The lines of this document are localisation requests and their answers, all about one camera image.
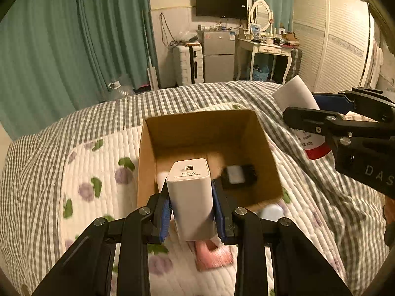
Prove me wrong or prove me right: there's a black rectangular device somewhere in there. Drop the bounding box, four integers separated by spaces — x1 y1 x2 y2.
220 164 258 189

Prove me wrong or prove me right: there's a white tube with red cap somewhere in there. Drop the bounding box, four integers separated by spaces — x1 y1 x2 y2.
272 75 333 160

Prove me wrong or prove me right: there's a white pole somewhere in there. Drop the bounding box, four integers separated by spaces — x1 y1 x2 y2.
142 10 160 91

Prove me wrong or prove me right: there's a silver fridge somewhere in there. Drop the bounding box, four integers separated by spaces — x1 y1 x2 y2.
197 30 237 84

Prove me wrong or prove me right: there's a white charger block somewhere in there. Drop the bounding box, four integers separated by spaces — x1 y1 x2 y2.
166 158 214 241

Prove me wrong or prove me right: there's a blue basket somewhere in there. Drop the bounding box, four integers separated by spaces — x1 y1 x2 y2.
252 65 271 82

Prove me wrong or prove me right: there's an oval white mirror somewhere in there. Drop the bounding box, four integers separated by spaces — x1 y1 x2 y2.
249 0 275 33

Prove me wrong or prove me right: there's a white floral quilt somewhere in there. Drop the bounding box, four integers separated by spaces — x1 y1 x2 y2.
62 102 351 296

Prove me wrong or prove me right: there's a dark suitcase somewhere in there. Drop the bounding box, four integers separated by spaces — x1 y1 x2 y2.
289 48 303 79

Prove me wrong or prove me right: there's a light blue item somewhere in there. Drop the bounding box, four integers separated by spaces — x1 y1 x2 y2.
259 205 285 222

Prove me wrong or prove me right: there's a cardboard box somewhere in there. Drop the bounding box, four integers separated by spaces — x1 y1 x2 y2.
137 109 284 214

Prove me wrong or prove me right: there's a black wall television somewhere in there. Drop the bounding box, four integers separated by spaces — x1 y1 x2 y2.
195 0 249 19

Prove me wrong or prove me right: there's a white wardrobe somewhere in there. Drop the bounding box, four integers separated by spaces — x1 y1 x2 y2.
292 0 375 91

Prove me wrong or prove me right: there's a white dressing table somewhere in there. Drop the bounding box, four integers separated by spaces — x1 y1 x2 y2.
236 28 297 84

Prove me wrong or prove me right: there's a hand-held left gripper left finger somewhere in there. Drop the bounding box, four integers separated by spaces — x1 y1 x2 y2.
32 191 172 296

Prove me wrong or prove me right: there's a wide green curtain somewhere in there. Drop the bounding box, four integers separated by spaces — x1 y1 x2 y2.
0 0 159 141

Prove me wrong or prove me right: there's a black wall cable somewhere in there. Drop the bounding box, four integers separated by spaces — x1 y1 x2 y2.
159 12 177 49

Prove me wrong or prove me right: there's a white suitcase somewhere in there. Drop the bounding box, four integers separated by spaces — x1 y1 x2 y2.
172 44 204 86

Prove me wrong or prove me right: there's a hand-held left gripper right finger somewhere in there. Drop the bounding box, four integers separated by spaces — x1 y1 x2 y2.
212 180 353 296

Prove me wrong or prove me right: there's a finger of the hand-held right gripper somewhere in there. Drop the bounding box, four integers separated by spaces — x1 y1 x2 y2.
311 90 359 115
282 106 350 139

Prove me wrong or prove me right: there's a pink rectangular block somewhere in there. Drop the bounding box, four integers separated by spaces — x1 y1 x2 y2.
194 238 234 272

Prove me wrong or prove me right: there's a clear water jug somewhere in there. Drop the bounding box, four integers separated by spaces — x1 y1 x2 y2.
109 80 134 100

